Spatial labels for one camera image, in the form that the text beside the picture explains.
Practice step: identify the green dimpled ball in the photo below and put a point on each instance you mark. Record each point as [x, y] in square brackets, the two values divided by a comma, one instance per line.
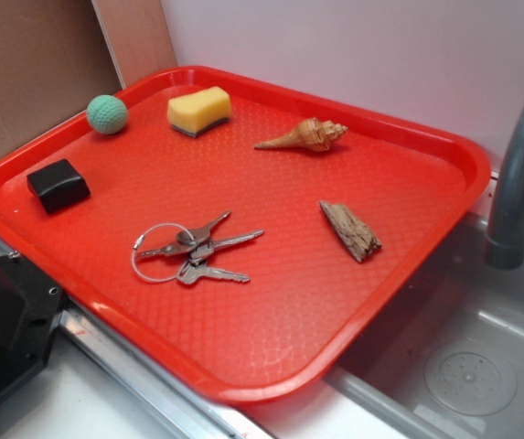
[107, 114]

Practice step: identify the grey faucet spout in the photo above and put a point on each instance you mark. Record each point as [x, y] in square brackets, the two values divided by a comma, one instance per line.
[515, 174]

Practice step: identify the grey plastic sink basin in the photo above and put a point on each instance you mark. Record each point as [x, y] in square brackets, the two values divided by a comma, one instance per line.
[453, 297]

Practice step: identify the middle silver key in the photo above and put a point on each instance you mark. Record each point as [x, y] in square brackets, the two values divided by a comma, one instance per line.
[199, 251]

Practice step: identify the black rectangular block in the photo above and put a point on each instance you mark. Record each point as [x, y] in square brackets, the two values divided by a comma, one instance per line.
[58, 186]

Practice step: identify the upper silver key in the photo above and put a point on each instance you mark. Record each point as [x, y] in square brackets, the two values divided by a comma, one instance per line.
[201, 234]

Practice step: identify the brown cardboard panel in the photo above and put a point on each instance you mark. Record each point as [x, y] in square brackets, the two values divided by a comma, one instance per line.
[55, 56]

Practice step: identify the brown wood piece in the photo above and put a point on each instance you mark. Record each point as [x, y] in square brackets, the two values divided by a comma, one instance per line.
[356, 235]

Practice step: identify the round sink drain cover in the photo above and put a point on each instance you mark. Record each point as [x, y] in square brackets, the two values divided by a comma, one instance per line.
[470, 380]

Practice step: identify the lower silver key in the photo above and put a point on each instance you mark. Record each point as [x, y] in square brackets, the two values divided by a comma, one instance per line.
[190, 274]

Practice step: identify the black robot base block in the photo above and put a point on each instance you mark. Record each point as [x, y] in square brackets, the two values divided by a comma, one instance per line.
[30, 307]

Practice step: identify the brown spiral seashell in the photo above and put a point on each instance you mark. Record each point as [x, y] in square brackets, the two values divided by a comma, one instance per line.
[310, 134]

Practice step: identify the red plastic tray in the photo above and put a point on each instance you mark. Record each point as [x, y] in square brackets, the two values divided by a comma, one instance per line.
[307, 298]

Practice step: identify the yellow sponge with dark base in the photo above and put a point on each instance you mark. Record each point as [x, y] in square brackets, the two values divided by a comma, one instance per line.
[195, 113]

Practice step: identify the silver key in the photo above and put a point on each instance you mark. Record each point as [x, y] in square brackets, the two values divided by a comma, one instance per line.
[199, 251]
[190, 274]
[201, 234]

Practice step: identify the metal counter edge rail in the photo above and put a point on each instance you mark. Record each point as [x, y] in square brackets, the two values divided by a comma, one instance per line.
[182, 413]

